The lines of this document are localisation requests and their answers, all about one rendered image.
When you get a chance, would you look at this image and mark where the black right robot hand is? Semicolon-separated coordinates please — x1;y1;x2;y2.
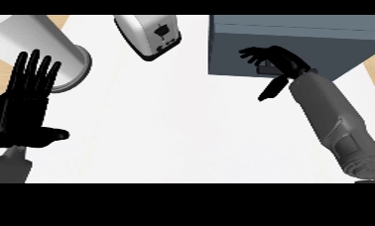
237;45;311;102

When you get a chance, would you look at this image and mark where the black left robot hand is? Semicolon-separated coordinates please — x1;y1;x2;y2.
0;49;72;149

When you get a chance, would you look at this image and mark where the large silver cylindrical appliance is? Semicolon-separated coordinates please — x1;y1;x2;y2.
0;15;94;94

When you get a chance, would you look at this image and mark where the silver toaster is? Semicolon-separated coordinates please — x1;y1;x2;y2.
112;15;183;62

